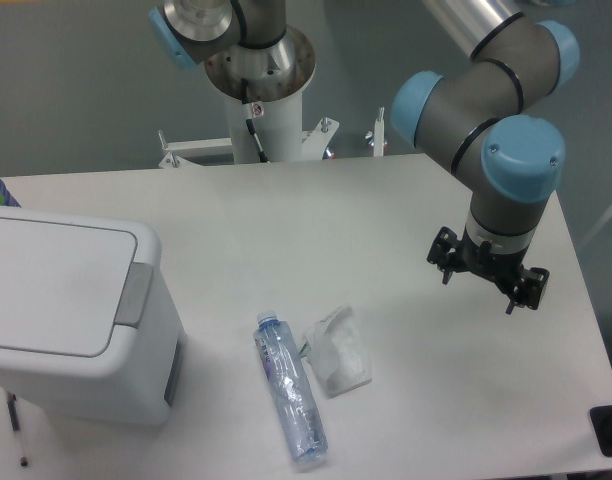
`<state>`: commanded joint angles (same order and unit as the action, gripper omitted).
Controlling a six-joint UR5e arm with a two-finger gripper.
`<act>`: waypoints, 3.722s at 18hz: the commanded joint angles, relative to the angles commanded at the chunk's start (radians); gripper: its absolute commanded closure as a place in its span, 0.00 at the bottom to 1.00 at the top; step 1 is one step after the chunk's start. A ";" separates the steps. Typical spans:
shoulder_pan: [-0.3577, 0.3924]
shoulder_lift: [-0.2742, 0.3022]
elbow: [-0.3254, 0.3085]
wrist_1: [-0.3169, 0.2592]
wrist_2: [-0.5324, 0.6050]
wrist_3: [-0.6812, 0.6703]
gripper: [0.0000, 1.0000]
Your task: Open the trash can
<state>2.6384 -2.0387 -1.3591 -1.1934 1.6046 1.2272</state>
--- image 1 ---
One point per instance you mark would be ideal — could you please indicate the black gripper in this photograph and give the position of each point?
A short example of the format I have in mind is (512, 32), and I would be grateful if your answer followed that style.
(524, 288)

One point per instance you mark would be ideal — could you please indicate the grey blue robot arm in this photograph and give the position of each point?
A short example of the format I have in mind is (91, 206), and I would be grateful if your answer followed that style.
(476, 127)

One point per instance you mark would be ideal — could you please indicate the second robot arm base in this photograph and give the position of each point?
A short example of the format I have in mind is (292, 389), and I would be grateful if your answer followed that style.
(249, 51)

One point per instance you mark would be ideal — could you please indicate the white trash can body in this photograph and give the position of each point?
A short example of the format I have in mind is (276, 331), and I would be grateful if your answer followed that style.
(133, 380)

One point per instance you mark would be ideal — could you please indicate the white trash can lid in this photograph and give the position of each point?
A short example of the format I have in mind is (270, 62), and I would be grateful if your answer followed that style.
(61, 280)

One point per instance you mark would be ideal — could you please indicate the crumpled clear plastic bag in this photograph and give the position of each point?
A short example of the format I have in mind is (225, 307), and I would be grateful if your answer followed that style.
(337, 353)

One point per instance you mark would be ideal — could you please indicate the black device at edge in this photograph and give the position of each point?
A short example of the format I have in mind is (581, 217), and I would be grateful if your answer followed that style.
(601, 418)

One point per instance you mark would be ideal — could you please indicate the crushed clear plastic bottle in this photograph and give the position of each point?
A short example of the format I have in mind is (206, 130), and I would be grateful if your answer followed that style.
(290, 390)

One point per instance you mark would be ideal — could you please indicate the black pen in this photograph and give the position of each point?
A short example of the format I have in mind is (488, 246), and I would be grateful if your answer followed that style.
(16, 428)

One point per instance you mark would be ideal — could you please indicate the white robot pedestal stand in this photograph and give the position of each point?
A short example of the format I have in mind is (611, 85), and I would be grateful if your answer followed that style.
(260, 132)

